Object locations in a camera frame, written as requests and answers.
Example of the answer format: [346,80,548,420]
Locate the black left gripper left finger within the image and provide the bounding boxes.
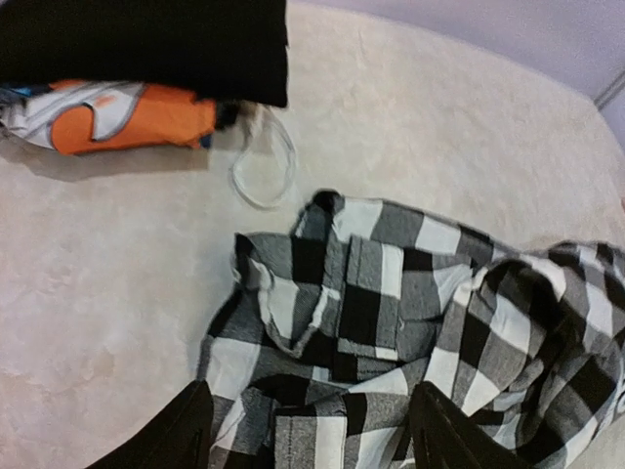
[89,380,214,469]

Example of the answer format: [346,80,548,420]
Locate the black white checked shirt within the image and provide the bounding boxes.
[198,192,624,468]

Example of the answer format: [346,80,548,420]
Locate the colourful patterned folded shorts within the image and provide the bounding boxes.
[1,80,217,155]

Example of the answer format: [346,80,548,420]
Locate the right aluminium frame post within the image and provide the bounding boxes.
[594,70,625,110]

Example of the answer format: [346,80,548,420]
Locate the black t-shirt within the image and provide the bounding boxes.
[1,0,288,107]

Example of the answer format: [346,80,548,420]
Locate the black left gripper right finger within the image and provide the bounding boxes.
[408,382,529,469]

